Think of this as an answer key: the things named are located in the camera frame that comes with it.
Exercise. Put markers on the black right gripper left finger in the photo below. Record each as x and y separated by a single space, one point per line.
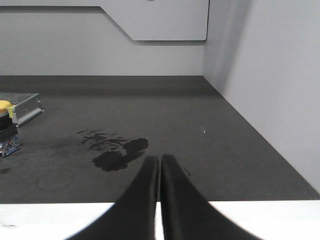
132 217

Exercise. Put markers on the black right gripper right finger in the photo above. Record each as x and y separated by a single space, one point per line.
186 214

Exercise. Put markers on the yellow mushroom push button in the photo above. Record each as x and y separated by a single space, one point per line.
9 138

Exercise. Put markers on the right metal mesh power supply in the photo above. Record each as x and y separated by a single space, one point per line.
24 106

